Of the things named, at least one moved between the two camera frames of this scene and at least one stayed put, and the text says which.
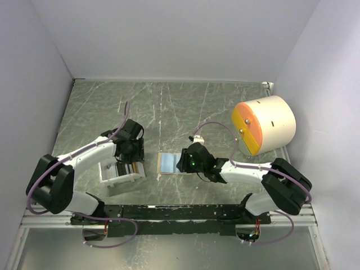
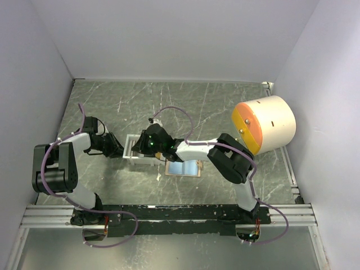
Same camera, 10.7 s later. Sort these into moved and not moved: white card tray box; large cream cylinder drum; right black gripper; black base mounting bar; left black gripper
Moved: right black gripper; left black gripper; white card tray box
Not moved: black base mounting bar; large cream cylinder drum
